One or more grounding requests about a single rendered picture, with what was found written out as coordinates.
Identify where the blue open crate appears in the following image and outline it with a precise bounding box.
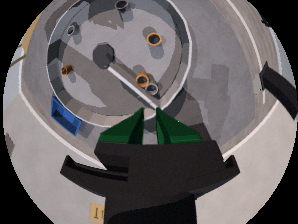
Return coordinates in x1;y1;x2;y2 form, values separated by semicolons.
51;96;83;136

